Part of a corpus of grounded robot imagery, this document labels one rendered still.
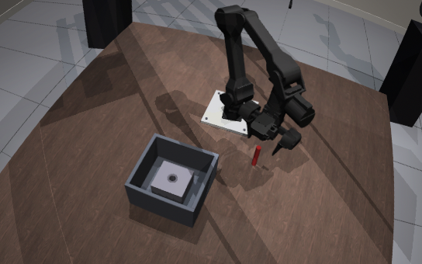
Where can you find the red peg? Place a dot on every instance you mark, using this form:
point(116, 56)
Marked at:
point(256, 154)

